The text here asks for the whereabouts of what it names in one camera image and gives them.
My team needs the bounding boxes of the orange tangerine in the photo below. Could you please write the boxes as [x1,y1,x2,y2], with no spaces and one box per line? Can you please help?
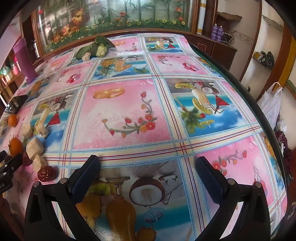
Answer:
[9,138,23,157]
[8,114,18,128]

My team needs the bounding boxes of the red jujube date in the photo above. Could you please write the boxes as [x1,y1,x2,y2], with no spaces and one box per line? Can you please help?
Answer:
[37,166,57,182]

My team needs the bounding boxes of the black smartphone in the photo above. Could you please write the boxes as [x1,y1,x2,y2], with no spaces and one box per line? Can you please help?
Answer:
[4,94,28,114]

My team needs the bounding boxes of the purple thermos bottle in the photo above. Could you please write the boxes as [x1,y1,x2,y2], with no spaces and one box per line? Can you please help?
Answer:
[13,37,37,84]

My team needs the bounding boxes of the white plastic bag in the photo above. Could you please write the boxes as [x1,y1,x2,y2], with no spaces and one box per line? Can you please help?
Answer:
[257,82,282,129]

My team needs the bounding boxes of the green leaf vegetable bundle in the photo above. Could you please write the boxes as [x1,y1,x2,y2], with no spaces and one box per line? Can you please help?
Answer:
[75,35,116,60]

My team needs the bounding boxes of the floral glass partition panel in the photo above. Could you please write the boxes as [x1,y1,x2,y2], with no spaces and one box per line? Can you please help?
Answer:
[32,0,200,54]

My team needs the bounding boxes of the colourful fruit pattern tablecloth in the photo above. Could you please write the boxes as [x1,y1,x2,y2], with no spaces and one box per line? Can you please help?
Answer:
[1,33,287,240]

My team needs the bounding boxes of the purple spray bottles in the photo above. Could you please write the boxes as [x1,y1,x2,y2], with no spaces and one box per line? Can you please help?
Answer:
[211,24,224,42]

